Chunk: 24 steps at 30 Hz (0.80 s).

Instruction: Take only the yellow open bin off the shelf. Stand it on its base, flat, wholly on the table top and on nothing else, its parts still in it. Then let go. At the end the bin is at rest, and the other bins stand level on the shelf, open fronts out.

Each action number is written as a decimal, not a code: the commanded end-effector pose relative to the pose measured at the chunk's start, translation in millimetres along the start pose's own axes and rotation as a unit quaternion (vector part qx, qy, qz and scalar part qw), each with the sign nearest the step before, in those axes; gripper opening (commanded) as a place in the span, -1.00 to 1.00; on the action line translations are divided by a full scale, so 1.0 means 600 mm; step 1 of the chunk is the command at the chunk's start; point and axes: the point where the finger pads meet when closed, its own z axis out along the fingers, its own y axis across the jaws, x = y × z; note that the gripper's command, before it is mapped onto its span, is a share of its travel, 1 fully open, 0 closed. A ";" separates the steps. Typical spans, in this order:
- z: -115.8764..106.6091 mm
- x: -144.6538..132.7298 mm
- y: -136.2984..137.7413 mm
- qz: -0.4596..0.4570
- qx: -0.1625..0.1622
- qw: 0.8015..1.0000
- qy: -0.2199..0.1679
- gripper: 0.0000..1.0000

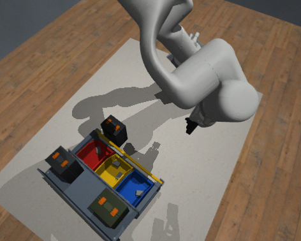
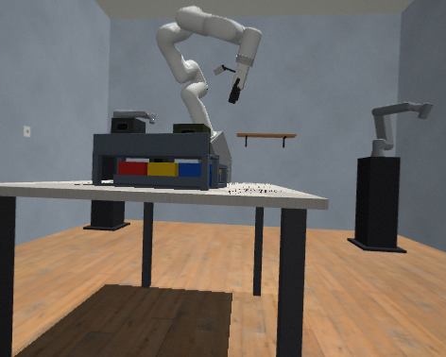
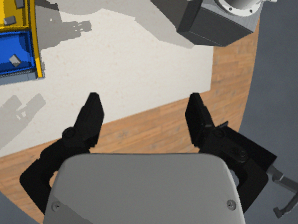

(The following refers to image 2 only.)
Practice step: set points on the yellow bin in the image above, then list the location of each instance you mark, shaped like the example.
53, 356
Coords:
163, 169

